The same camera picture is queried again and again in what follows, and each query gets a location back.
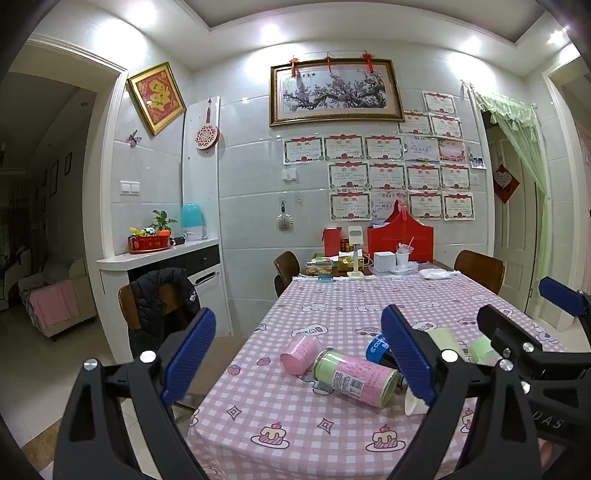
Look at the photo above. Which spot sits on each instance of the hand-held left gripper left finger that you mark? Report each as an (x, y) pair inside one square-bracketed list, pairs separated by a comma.
[(189, 357)]

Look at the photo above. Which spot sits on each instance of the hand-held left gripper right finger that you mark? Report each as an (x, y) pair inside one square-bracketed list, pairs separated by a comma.
[(406, 355)]

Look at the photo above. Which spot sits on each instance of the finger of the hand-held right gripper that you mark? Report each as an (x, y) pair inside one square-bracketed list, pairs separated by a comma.
[(508, 330), (561, 295)]

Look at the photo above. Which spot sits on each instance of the light green cup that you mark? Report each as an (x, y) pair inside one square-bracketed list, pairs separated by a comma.
[(481, 350)]

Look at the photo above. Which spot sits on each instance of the cream cup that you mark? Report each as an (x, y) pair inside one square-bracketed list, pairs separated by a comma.
[(445, 339)]

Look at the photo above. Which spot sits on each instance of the white cup with straws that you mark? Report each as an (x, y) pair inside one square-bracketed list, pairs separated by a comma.
[(402, 259)]

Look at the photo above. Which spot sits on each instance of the pink cup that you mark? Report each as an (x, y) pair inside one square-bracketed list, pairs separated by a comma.
[(298, 355)]

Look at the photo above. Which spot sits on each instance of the black padded jacket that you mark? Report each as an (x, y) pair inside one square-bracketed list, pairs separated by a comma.
[(161, 300)]

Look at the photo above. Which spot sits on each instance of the brown chair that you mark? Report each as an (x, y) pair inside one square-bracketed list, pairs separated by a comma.
[(480, 272), (124, 304), (286, 267)]

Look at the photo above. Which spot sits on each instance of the white counter cabinet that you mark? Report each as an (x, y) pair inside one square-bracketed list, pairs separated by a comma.
[(217, 295)]

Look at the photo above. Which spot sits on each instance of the white door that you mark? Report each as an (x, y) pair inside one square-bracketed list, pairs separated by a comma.
[(517, 230)]

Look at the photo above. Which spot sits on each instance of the white plastic bag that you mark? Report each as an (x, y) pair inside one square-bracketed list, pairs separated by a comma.
[(434, 274)]

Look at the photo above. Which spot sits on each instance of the white cube box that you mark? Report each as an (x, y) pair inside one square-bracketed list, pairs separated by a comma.
[(384, 262)]

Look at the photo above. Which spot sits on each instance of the pink checked tablecloth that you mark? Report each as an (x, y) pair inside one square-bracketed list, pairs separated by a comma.
[(277, 406)]

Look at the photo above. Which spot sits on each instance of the gold tissue box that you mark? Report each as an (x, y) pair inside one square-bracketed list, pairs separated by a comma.
[(345, 264)]

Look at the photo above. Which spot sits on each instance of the large red gift box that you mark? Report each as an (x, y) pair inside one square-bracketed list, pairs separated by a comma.
[(415, 244)]

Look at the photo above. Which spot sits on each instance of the red tray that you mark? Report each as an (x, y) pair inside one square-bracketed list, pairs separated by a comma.
[(147, 244)]

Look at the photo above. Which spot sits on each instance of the stack of snack boxes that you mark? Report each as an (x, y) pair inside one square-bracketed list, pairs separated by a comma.
[(316, 267)]

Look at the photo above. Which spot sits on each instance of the red heart door decoration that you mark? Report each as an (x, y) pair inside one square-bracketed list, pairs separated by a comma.
[(505, 182)]

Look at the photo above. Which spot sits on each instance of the white desk lamp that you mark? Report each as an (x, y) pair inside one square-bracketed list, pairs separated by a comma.
[(355, 237)]

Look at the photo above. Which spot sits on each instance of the small red box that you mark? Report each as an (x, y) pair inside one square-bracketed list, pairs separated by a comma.
[(331, 242)]

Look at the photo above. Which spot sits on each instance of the blue and white humidifier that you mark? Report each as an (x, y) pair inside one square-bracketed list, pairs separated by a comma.
[(193, 221)]

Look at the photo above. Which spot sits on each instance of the small potted plant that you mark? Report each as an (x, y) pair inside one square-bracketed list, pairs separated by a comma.
[(162, 221)]

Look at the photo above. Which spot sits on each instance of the beige sofa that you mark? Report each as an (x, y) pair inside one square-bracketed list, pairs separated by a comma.
[(74, 272)]

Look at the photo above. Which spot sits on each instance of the pink blanket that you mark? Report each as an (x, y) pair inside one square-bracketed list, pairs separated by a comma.
[(53, 302)]

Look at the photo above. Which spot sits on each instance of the green lace curtain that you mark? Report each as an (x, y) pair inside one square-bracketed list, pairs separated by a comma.
[(521, 138)]

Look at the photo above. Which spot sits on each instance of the hanging grey brush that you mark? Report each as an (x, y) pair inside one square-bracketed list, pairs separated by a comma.
[(284, 222)]

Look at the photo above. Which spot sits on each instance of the group of award certificates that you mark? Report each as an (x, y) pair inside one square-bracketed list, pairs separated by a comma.
[(351, 177)]

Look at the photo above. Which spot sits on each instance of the round red hanging ornament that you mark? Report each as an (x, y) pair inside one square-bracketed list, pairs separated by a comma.
[(207, 136)]

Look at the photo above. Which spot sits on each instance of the purple butterfly sticker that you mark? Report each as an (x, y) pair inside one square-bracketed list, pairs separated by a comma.
[(134, 138)]

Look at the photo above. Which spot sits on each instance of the framed red gold calligraphy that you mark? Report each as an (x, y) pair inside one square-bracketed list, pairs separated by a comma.
[(157, 97)]

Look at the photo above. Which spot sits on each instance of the framed plum blossom painting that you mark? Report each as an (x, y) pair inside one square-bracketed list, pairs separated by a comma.
[(332, 92)]

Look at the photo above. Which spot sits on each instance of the small wall photo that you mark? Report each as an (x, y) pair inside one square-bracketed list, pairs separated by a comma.
[(476, 161)]

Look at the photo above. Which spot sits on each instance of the double wall switch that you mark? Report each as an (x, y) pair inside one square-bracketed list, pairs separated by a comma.
[(130, 187)]

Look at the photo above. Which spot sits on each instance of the dark picture frame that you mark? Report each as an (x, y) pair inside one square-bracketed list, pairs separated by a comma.
[(68, 166)]

